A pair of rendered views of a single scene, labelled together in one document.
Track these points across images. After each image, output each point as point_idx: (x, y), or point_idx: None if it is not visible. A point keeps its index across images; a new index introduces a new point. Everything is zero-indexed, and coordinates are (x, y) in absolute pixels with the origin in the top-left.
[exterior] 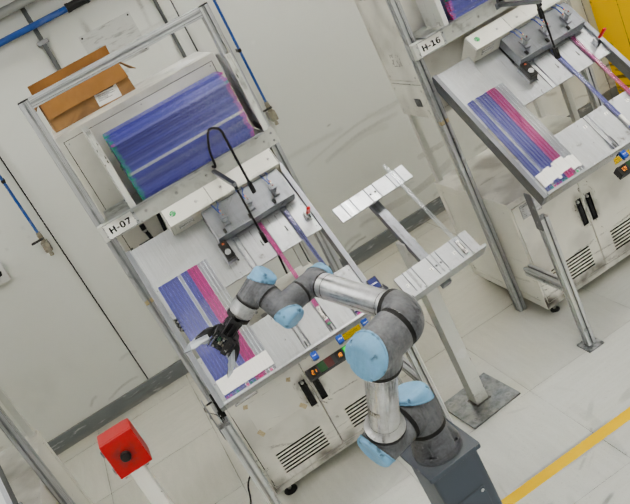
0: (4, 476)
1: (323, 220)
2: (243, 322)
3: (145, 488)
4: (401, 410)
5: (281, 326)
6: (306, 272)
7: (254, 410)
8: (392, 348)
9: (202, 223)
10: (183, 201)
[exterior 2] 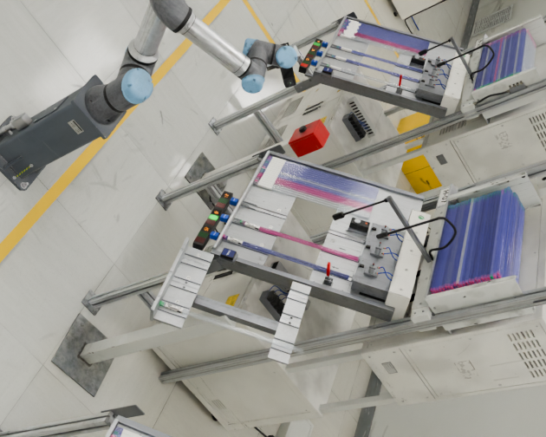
0: (354, 91)
1: (311, 284)
2: None
3: (279, 143)
4: (138, 67)
5: (274, 207)
6: (262, 70)
7: None
8: None
9: None
10: (424, 228)
